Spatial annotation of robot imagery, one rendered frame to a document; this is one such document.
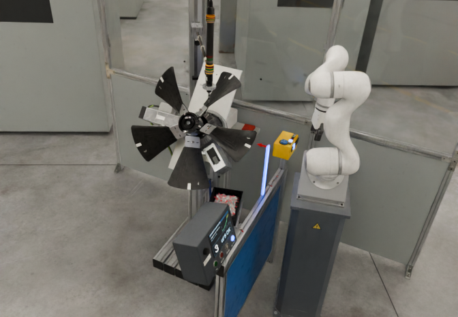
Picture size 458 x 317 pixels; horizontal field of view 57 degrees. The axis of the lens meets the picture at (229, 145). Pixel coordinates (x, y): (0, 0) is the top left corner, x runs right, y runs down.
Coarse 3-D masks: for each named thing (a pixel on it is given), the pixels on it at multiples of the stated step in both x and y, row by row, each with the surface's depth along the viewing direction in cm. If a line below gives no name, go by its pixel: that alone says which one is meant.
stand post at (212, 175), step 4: (212, 168) 284; (212, 172) 285; (216, 172) 284; (208, 176) 291; (212, 176) 287; (216, 176) 285; (216, 180) 287; (216, 184) 289; (212, 188) 293; (208, 192) 297; (204, 196) 300; (208, 196) 299; (204, 200) 302; (208, 200) 301
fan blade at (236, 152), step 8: (216, 128) 227; (224, 128) 228; (216, 136) 222; (224, 136) 222; (232, 136) 223; (240, 136) 223; (248, 136) 223; (224, 144) 219; (232, 144) 219; (240, 144) 220; (248, 144) 220; (232, 152) 216; (240, 152) 217
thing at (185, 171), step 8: (184, 152) 225; (192, 152) 227; (200, 152) 230; (184, 160) 224; (192, 160) 226; (200, 160) 229; (176, 168) 223; (184, 168) 224; (192, 168) 225; (200, 168) 228; (176, 176) 223; (184, 176) 224; (192, 176) 225; (200, 176) 227; (168, 184) 222; (176, 184) 222; (184, 184) 223; (192, 184) 224; (200, 184) 226; (208, 184) 227
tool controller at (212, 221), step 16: (208, 208) 166; (224, 208) 164; (192, 224) 159; (208, 224) 157; (224, 224) 164; (176, 240) 152; (192, 240) 150; (208, 240) 153; (224, 240) 164; (192, 256) 150; (208, 256) 154; (224, 256) 165; (192, 272) 155; (208, 272) 154
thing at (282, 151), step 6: (282, 132) 249; (288, 132) 250; (282, 138) 244; (288, 138) 244; (294, 138) 244; (276, 144) 239; (282, 144) 238; (276, 150) 241; (282, 150) 239; (288, 150) 237; (276, 156) 243; (282, 156) 241; (288, 156) 240
